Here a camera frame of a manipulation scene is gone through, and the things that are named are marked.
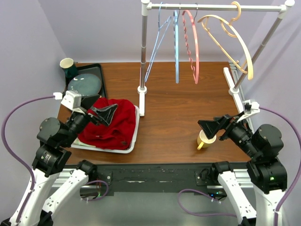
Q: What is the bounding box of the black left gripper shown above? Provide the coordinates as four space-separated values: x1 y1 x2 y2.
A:
62 94 118 146

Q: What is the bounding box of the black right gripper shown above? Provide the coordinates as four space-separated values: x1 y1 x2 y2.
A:
198 109 260 156

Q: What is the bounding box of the plain red garment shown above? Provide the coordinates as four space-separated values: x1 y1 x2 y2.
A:
78 97 136 150

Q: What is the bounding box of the pink plastic hanger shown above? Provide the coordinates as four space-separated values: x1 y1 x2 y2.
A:
182 9 199 84

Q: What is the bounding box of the blue wire hanger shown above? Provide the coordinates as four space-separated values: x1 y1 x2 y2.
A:
144 2 171 82

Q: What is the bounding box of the light wooden hanger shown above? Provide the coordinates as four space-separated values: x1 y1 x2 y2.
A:
197 1 254 81

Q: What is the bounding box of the light blue plastic hanger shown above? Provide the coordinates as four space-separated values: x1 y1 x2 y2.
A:
173 10 179 84

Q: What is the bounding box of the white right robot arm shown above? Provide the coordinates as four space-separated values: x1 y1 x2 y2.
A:
198 113 287 226

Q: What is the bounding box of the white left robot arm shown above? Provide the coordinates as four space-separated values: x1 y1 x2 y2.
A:
1 91 118 226

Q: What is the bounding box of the yellow mug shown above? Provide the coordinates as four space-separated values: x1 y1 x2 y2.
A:
197 130 216 150

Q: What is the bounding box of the teal ceramic plate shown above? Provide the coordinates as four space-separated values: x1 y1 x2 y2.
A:
67 73 102 96

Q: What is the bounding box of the white plastic mesh basket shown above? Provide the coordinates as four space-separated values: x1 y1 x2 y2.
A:
71 106 140 154

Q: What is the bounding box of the dark green cup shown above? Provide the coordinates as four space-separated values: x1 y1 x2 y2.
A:
59 58 78 79

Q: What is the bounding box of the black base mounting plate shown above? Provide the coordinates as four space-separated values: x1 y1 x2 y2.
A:
70 162 254 197

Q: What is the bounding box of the silver white clothes rack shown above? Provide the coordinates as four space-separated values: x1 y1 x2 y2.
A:
137 0 295 117

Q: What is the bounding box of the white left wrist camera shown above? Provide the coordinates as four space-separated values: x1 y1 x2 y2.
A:
53 90 87 114

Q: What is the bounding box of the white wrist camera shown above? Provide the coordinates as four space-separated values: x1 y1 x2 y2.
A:
53 90 87 114
237 100 260 122

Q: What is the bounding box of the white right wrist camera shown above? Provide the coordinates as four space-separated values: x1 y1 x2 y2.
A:
237 100 260 122

